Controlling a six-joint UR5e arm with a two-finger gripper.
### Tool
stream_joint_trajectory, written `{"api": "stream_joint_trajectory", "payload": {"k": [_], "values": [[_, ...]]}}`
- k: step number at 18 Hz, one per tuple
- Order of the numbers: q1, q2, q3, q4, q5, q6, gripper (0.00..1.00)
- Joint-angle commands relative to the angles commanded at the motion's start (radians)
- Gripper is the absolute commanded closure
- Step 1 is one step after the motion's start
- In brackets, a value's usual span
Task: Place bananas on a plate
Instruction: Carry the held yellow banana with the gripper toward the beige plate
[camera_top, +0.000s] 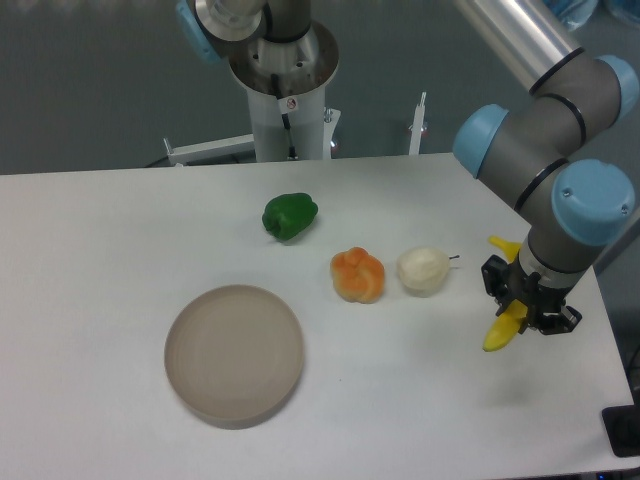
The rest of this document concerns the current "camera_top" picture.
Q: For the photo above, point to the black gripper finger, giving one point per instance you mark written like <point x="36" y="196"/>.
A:
<point x="561" y="322"/>
<point x="495" y="274"/>

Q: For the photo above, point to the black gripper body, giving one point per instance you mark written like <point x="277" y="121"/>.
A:
<point x="530" y="290"/>

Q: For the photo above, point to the yellow banana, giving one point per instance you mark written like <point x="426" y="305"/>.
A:
<point x="509" y="322"/>

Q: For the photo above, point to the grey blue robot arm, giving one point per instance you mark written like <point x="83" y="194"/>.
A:
<point x="575" y="209"/>

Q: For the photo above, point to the beige round plate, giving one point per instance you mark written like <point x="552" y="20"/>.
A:
<point x="234" y="356"/>

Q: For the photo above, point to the white pear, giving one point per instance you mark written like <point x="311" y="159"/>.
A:
<point x="422" y="271"/>

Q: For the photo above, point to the black device at edge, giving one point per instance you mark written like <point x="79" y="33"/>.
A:
<point x="622" y="428"/>

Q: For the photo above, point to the orange knotted bread roll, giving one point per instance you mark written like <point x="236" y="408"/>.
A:
<point x="357" y="276"/>

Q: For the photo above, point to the green bell pepper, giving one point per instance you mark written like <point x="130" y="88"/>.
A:
<point x="287" y="215"/>

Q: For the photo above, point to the white right frame bracket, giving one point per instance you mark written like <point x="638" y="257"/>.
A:
<point x="418" y="126"/>

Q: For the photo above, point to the white frame bracket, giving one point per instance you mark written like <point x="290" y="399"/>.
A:
<point x="208" y="151"/>
<point x="418" y="126"/>

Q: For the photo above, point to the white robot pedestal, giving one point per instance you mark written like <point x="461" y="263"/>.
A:
<point x="285" y="84"/>

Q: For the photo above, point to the white left frame bracket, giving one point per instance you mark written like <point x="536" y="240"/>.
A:
<point x="208" y="151"/>

